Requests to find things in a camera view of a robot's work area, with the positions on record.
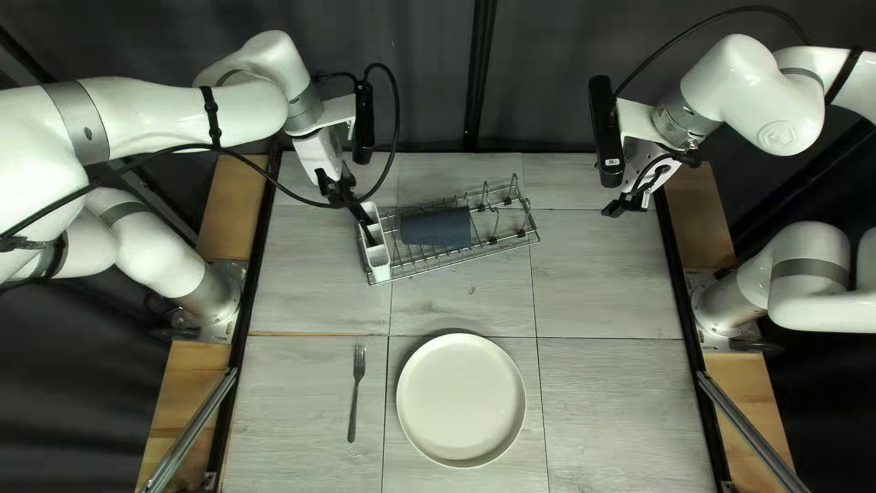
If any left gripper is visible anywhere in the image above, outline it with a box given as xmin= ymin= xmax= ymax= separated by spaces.
xmin=294 ymin=125 xmax=344 ymax=189

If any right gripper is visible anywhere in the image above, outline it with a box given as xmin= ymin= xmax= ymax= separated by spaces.
xmin=618 ymin=98 xmax=687 ymax=198

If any black fork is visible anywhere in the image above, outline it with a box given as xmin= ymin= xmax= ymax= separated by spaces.
xmin=347 ymin=345 xmax=368 ymax=445

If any pale round plate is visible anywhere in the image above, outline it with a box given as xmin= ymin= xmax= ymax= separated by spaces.
xmin=396 ymin=332 xmax=527 ymax=470

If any dark blue cup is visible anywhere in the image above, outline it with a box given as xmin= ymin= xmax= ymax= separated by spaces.
xmin=400 ymin=207 xmax=474 ymax=248

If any white cutlery holder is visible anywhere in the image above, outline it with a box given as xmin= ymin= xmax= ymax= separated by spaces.
xmin=357 ymin=200 xmax=393 ymax=283

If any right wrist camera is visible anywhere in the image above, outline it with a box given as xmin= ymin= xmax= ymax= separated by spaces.
xmin=588 ymin=74 xmax=626 ymax=190

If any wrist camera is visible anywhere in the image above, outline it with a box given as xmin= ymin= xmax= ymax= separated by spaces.
xmin=352 ymin=80 xmax=376 ymax=166
xmin=588 ymin=74 xmax=626 ymax=190

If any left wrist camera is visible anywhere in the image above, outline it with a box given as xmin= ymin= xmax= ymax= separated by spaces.
xmin=352 ymin=80 xmax=376 ymax=166

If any black cable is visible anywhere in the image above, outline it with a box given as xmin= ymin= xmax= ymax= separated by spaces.
xmin=612 ymin=5 xmax=815 ymax=97
xmin=0 ymin=63 xmax=402 ymax=237

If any wire dish rack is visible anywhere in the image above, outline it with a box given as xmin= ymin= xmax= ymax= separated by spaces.
xmin=359 ymin=173 xmax=542 ymax=285

